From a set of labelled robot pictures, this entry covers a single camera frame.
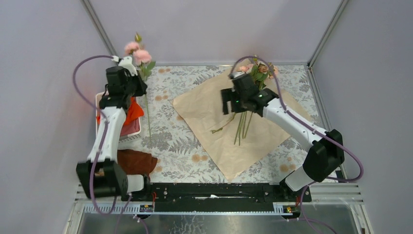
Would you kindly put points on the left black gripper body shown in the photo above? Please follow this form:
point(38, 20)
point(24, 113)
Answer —
point(133, 87)

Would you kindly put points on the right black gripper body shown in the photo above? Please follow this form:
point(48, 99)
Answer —
point(238, 101)

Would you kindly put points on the single pink fake flower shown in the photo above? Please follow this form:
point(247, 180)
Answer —
point(142, 59)

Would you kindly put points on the beige kraft wrapping paper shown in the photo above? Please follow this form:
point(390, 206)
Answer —
point(259, 151)

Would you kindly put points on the pink fake flower bouquet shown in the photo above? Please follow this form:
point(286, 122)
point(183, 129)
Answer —
point(260, 72)

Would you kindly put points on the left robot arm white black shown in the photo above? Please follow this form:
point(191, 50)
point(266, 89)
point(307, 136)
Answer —
point(101, 175)

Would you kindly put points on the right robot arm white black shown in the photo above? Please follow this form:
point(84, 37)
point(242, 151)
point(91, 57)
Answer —
point(324, 148)

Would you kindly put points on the white plastic basket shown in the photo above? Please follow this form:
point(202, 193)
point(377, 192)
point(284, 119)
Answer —
point(126, 131)

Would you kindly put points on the orange cloth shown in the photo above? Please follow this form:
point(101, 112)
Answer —
point(134, 111)

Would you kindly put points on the floral patterned table mat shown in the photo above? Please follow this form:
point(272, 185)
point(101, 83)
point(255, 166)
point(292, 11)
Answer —
point(181, 158)

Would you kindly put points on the brown cloth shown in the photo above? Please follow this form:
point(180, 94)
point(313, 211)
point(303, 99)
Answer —
point(136, 162)

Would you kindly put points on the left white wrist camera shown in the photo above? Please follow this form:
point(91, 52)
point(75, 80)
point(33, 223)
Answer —
point(126, 62)

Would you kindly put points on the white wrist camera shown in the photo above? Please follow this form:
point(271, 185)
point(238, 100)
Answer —
point(126, 62)
point(236, 75)

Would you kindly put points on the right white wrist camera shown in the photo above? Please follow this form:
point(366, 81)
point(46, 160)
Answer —
point(236, 75)

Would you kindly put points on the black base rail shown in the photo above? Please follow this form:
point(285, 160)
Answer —
point(218, 197)

